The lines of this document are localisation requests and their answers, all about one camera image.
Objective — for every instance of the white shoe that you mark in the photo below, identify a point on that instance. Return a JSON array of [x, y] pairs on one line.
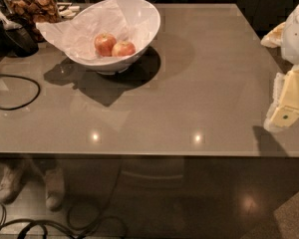
[[55, 188], [11, 183]]

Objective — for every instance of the black round appliance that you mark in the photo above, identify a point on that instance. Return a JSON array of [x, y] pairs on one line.
[[18, 38]]

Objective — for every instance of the glass jar of snacks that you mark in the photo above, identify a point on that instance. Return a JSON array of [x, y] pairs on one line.
[[35, 11]]

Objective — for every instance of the small white items behind bowl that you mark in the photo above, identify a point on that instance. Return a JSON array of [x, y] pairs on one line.
[[68, 10]]

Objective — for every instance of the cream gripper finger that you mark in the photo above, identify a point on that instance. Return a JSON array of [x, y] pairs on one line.
[[274, 38]]

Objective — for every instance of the right white shoe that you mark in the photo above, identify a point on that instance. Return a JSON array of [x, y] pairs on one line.
[[55, 188]]

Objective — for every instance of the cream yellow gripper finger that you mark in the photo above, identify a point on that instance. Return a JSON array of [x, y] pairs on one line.
[[284, 110]]

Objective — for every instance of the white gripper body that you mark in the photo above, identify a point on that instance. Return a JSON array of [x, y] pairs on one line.
[[297, 34]]

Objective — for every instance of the white tilted bowl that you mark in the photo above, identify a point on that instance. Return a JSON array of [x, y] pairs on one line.
[[144, 22]]

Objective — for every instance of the left white shoe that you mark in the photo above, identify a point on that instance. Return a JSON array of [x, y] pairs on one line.
[[11, 183]]

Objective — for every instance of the red apple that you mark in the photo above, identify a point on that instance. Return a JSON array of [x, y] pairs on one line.
[[104, 43], [123, 48]]

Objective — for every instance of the white paper liner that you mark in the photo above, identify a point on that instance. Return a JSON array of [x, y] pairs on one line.
[[76, 37]]

